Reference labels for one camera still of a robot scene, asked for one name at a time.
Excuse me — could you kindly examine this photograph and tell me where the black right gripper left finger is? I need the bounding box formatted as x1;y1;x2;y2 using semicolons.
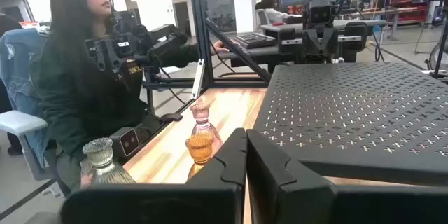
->
59;127;248;224

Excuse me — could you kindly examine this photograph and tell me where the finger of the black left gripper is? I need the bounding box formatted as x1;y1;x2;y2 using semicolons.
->
303;29;321;60
320;29;339;60

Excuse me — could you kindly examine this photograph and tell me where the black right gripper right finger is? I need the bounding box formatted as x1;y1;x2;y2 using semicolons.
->
246;128;448;224

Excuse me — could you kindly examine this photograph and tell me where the clear ribbed glass candle holder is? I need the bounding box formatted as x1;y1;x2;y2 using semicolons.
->
80;137;137;186

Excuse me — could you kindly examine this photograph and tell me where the pink ribbed glass candle holder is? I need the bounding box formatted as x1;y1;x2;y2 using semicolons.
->
190;101;223;155

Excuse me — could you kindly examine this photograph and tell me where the grey desk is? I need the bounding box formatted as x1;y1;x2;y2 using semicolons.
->
218;19;388;60

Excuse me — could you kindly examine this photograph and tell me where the person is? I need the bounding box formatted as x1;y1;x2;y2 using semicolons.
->
254;0;292;25
29;0;232;197

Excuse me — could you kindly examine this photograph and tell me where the black keyboard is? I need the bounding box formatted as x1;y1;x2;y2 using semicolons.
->
235;31;277;50

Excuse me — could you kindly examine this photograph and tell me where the black perforated metal shelf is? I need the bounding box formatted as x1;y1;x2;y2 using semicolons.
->
253;62;448;186

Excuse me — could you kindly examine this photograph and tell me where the round floor fan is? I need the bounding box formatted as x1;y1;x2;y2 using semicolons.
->
428;40;448;71

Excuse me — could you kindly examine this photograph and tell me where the black stand foot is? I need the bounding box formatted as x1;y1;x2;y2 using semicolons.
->
160;112;183;124

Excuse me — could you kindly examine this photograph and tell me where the person's hand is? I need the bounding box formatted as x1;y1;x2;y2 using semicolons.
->
211;40;231;56

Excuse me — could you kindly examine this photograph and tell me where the silver aluminium profile strip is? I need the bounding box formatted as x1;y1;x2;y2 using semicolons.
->
191;58;206;99

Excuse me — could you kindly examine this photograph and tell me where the grey office chair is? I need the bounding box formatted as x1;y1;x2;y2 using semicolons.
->
0;27;66;197

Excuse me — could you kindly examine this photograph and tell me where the blue denim jacket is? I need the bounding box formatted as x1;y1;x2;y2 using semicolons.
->
0;27;50;158

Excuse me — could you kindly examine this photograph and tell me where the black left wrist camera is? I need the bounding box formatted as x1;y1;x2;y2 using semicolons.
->
307;0;333;26

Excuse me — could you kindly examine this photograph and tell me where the black table-edge camera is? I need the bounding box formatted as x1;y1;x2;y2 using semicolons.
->
109;127;141;158

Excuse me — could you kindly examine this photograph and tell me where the black aluminium table frame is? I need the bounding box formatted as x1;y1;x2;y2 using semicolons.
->
141;0;274;90

